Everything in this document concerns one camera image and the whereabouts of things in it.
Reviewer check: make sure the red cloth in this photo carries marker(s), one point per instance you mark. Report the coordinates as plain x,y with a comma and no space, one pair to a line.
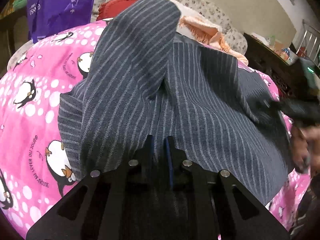
112,7

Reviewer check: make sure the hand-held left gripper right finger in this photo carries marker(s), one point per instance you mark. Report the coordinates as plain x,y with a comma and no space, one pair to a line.
168,160

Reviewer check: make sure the green plastic basket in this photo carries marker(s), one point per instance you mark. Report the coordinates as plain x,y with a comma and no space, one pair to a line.
18,2

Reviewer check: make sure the grey floral quilt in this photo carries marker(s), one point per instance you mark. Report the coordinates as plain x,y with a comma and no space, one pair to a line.
205,7

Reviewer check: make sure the metal rack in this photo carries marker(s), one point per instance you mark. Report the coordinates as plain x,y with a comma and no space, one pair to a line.
310,45

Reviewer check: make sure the orange fringed scarf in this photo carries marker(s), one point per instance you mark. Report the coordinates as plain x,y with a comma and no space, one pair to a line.
212,35

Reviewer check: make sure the person's right hand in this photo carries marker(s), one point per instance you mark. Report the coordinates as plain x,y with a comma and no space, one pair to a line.
303,147

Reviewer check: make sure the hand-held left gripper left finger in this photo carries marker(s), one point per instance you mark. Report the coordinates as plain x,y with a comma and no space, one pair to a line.
150,150

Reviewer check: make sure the wooden side bench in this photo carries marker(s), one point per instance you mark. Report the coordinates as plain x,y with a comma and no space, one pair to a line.
12,30

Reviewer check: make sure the dark carved wooden cabinet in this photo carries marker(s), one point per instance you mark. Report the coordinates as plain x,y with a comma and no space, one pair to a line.
265,57

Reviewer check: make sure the person's patterned clothing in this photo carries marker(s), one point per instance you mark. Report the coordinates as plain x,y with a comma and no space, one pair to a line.
306,217

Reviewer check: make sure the purple tote bag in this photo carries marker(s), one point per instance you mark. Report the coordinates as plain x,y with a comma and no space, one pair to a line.
62,5

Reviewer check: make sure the clutter of packets and bottles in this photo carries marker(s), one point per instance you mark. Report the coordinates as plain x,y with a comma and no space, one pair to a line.
285,52

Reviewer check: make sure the pink penguin blanket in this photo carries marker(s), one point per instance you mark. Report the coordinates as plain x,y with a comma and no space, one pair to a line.
37,117

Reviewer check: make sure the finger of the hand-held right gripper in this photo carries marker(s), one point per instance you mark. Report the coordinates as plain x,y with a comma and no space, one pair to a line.
273,104

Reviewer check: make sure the grey pinstriped coat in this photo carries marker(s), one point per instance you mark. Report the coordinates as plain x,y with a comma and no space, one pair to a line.
175,80

